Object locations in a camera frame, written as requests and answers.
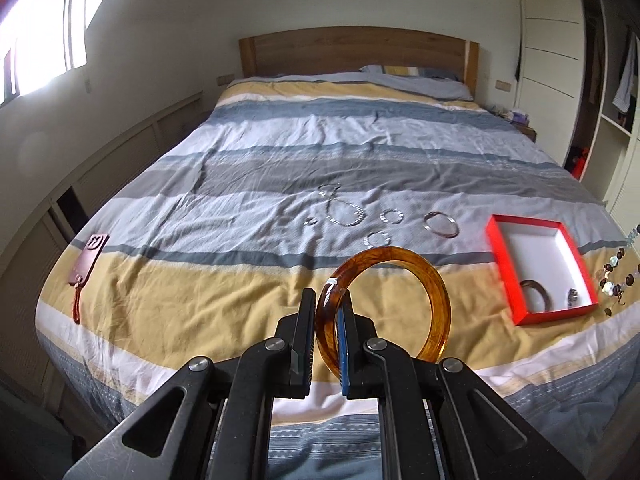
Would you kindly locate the silver bangle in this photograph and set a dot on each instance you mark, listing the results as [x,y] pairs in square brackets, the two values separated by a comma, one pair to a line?
[452,224]

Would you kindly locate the small silver hoop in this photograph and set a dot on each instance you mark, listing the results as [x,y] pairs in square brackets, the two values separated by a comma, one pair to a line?
[384,220]
[369,240]

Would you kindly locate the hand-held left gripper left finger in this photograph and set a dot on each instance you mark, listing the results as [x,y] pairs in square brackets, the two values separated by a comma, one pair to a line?
[300,340]

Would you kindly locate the white wardrobe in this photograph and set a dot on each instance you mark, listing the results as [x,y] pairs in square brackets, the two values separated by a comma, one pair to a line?
[550,60]

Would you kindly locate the wall socket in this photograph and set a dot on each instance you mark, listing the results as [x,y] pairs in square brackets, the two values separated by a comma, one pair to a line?
[225,79]
[503,85]

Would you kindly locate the red cardboard box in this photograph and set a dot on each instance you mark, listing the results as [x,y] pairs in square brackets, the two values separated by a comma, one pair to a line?
[500,260]

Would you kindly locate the red bag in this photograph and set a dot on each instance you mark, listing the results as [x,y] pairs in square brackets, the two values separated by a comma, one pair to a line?
[580,165]

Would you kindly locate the hanging striped garment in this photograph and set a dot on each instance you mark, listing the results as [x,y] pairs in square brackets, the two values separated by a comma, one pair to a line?
[624,85]

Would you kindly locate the dark brown bangle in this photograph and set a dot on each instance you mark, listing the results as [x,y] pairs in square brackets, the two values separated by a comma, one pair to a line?
[530,283]

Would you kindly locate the wooden headboard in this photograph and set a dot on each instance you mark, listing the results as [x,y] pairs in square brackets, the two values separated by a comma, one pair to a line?
[350,50]

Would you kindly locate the pink phone case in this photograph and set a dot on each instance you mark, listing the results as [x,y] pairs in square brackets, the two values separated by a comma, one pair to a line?
[87,260]

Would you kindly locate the tissue box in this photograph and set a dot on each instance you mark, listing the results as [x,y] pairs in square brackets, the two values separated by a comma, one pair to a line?
[517,117]

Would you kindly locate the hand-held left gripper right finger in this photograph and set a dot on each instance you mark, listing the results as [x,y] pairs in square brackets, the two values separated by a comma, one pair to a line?
[342,355]

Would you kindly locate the wooden nightstand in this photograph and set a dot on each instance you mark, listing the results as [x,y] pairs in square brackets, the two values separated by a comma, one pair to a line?
[525,132]

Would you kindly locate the striped duvet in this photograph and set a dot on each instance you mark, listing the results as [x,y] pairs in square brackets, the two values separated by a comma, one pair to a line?
[250,160]

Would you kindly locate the low wall cabinet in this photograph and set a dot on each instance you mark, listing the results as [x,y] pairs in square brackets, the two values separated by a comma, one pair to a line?
[100,160]

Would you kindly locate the grey pillow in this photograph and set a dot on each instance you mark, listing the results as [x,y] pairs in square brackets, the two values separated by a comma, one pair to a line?
[430,85]

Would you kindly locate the open closet shelves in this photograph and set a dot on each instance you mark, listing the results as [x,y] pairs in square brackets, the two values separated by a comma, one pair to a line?
[620,160]

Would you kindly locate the amber resin bangle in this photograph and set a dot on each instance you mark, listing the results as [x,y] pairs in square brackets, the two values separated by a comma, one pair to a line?
[400,255]

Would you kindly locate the window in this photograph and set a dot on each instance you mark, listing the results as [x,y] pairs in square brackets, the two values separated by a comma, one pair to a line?
[40,45]

